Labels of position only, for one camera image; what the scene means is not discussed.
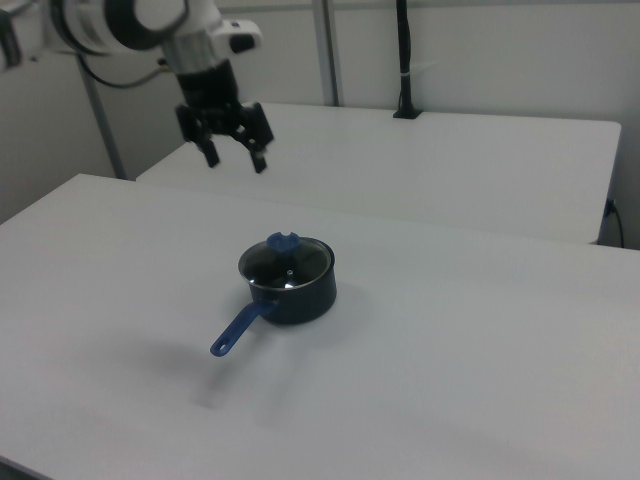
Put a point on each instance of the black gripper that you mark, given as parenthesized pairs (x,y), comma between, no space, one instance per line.
(210,90)

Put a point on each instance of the glass lid blue knob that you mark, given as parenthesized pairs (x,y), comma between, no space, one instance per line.
(282,243)

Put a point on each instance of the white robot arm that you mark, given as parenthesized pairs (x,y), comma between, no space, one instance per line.
(100,25)

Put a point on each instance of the white side table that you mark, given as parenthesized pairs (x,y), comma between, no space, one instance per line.
(400,175)

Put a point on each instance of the black pole clamp base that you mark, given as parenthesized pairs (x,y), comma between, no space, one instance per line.
(407,113)

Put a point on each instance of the aluminium frame post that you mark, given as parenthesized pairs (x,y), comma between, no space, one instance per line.
(102,130)
(330,50)

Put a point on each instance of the black camera pole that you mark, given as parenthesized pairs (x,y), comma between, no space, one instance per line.
(404,45)

